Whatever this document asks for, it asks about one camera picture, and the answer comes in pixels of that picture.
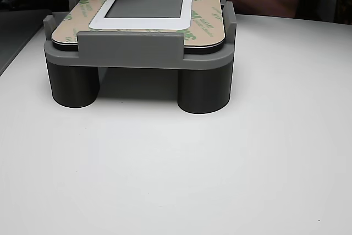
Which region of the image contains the white panel with grey window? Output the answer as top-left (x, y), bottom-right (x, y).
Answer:
top-left (52, 0), bottom-right (226, 53)

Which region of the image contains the grey printed holding fixture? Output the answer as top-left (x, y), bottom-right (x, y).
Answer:
top-left (43, 0), bottom-right (238, 114)

